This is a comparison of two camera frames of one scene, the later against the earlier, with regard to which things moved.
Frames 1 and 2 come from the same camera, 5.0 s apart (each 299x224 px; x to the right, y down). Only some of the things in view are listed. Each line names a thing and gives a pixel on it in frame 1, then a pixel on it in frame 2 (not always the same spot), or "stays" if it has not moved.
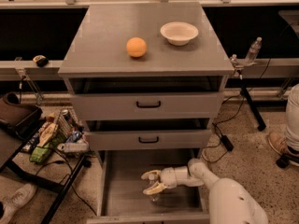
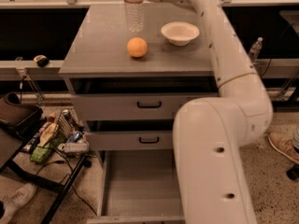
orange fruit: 135,47 stays
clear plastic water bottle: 151,182 -> 135,12
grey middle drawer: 147,140 stays
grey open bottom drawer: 120,197 stays
